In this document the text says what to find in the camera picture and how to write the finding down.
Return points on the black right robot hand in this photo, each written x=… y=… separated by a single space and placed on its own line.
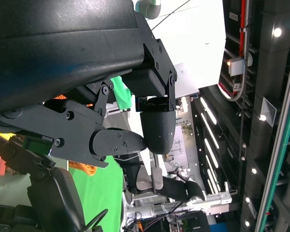
x=60 y=198

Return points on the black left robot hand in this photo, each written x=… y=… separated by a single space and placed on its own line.
x=62 y=48

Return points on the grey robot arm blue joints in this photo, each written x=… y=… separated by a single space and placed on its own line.
x=152 y=9

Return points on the green tablecloth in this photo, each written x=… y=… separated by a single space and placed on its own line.
x=99 y=193

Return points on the green cloth on neighbouring table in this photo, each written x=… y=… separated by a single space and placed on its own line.
x=122 y=96

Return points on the seated person black trousers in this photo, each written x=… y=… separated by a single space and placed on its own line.
x=174 y=188

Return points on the white junction box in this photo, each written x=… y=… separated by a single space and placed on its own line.
x=235 y=66

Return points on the silver metal frame stand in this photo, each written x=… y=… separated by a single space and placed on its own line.
x=220 y=197

